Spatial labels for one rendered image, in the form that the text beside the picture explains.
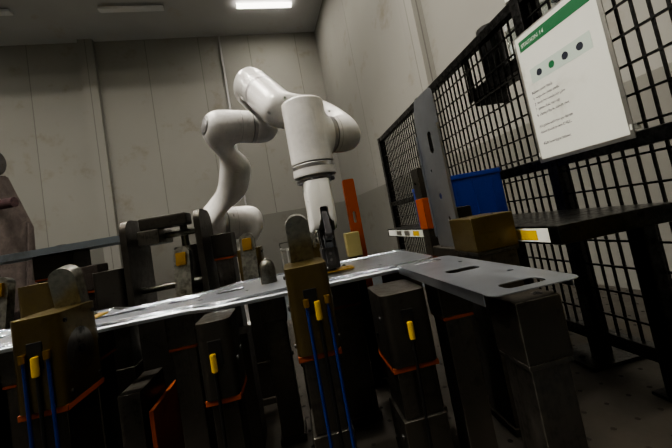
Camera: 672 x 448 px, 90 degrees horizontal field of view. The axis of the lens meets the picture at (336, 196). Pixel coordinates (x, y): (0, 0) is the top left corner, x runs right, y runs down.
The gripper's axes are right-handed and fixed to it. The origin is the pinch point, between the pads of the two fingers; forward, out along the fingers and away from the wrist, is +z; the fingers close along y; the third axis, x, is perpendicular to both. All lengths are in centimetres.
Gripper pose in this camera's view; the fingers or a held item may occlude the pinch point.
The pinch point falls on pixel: (329, 257)
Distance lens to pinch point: 66.6
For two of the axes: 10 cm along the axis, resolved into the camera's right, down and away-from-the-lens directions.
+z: 1.8, 9.8, -0.7
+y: 1.3, -1.0, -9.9
